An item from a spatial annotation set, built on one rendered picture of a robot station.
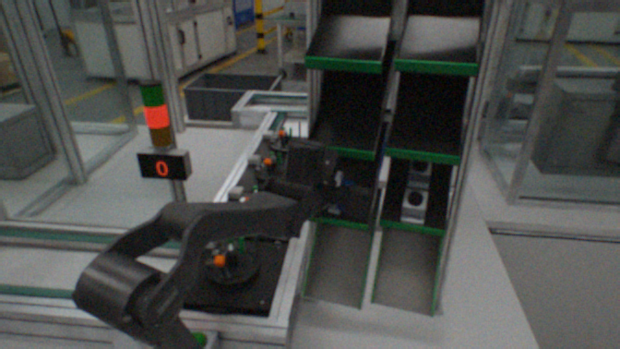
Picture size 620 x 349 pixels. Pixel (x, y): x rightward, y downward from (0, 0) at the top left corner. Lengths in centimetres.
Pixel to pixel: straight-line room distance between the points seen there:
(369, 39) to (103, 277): 57
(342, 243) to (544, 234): 89
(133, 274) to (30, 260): 104
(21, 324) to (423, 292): 92
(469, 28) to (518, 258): 105
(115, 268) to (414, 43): 59
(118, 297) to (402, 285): 70
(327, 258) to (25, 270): 83
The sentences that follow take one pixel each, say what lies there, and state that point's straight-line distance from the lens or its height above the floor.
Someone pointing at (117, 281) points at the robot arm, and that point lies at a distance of 39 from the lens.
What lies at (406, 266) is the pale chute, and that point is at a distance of 97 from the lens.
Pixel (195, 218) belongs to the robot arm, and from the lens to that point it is 42.
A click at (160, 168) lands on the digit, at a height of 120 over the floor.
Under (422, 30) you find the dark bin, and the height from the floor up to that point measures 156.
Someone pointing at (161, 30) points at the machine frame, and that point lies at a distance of 207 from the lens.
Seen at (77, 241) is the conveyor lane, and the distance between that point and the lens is 138.
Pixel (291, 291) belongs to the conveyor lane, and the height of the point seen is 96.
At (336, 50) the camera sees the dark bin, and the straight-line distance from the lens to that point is 75.
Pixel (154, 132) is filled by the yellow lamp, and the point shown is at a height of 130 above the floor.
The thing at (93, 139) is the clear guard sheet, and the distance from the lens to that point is 123.
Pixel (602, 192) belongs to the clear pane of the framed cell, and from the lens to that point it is 177.
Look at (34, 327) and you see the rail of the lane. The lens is 121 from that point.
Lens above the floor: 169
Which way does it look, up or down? 29 degrees down
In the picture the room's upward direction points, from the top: straight up
